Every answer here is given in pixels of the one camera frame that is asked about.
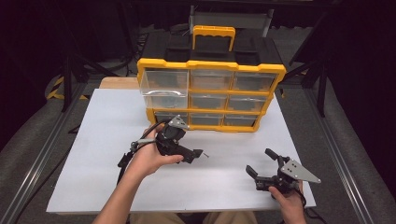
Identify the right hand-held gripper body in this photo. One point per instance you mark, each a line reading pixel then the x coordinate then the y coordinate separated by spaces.
pixel 294 172

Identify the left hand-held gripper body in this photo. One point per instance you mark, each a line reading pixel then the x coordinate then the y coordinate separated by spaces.
pixel 170 140

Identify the small dark screw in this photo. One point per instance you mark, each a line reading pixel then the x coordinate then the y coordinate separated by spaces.
pixel 206 154

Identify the large clear plastic drawer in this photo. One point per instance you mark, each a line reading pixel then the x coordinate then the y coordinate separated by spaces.
pixel 164 93

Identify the person's left hand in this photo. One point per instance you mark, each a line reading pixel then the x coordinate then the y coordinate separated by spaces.
pixel 149 161

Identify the person's right hand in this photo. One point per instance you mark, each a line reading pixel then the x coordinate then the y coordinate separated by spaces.
pixel 292 208

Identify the person's right leg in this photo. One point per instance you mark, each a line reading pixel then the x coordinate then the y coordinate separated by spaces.
pixel 232 218

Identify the person's leg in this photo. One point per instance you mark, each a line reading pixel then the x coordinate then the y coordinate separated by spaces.
pixel 155 219
pixel 232 218

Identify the person's left leg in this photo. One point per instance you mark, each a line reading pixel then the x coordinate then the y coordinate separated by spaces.
pixel 155 219

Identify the group of closed clear drawers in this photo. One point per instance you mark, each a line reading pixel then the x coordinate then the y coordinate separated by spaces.
pixel 210 79

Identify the white table board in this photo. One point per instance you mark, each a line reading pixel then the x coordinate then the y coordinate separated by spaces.
pixel 93 140

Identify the wooden table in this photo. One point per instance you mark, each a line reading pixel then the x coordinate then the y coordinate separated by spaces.
pixel 118 83

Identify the yellow black drawer organizer cabinet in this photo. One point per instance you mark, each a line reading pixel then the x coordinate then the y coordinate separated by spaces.
pixel 211 66

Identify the black tripod stand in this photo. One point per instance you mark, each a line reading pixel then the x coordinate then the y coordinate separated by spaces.
pixel 67 81
pixel 322 81

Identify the yellow black hazard tape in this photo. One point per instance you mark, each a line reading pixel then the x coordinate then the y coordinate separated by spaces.
pixel 53 91

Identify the metal floor rail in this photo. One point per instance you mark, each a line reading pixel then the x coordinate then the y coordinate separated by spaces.
pixel 336 149
pixel 37 161

